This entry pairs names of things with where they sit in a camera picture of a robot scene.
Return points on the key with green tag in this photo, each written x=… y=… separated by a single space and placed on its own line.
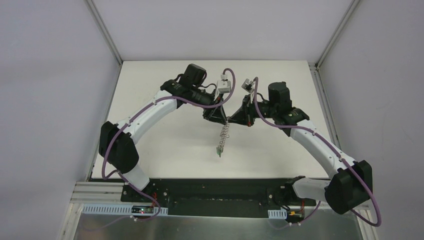
x=219 y=151

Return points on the aluminium frame post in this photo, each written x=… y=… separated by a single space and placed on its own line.
x=352 y=7
x=107 y=37

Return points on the left aluminium frame post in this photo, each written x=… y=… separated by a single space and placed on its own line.
x=107 y=37

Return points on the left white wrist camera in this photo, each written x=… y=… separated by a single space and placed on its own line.
x=223 y=86

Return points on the metal disc with key rings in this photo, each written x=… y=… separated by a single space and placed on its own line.
x=223 y=136

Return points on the right white slotted cable duct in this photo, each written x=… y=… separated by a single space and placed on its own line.
x=277 y=214

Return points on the white slotted cable duct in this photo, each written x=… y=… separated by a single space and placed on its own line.
x=277 y=214
x=124 y=210

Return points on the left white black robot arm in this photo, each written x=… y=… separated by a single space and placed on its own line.
x=117 y=142

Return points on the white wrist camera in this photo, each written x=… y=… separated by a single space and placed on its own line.
x=248 y=85
x=223 y=86

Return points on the right aluminium frame post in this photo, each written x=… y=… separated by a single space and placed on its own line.
x=352 y=7

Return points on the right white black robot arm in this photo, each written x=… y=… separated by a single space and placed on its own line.
x=350 y=182

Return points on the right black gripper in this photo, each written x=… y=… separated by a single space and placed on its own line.
x=247 y=111

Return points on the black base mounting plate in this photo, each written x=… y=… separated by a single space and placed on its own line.
x=226 y=197

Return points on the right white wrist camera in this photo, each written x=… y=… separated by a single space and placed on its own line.
x=248 y=85

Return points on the left white slotted cable duct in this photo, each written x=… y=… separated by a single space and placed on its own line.
x=124 y=210

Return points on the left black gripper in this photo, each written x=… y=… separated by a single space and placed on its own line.
x=211 y=110

